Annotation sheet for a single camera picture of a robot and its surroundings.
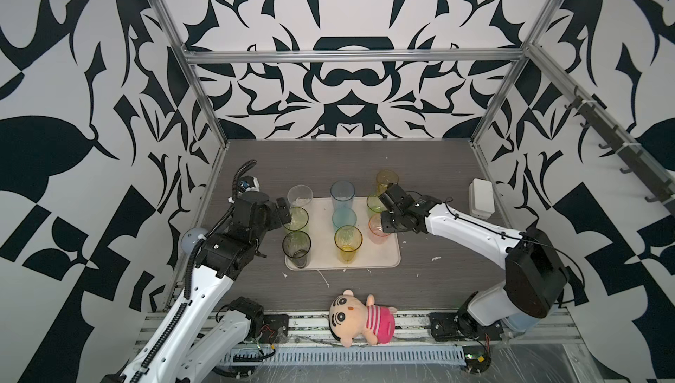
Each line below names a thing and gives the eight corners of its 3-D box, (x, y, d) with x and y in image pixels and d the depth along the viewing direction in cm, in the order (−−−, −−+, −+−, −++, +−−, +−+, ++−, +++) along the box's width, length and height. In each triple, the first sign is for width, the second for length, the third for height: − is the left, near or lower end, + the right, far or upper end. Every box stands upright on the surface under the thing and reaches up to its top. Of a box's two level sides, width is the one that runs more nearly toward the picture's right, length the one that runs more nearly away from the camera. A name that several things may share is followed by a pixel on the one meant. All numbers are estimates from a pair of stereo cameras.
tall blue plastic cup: (329, 217, 98) (328, 194, 86) (333, 202, 102) (333, 178, 91) (350, 221, 97) (351, 199, 85) (353, 205, 101) (355, 182, 90)
